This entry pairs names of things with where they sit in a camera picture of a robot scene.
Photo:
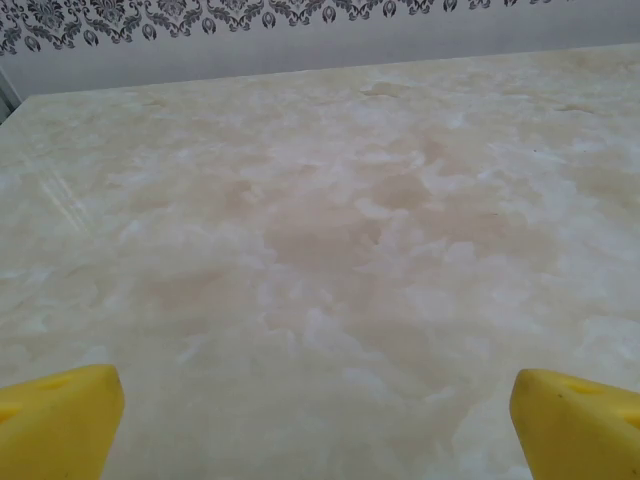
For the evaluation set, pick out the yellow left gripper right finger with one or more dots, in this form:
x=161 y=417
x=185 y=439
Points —
x=580 y=435

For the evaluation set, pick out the aluminium frame post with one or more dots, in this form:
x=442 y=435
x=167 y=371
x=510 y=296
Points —
x=6 y=95

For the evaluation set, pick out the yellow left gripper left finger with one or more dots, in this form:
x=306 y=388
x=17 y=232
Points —
x=55 y=430

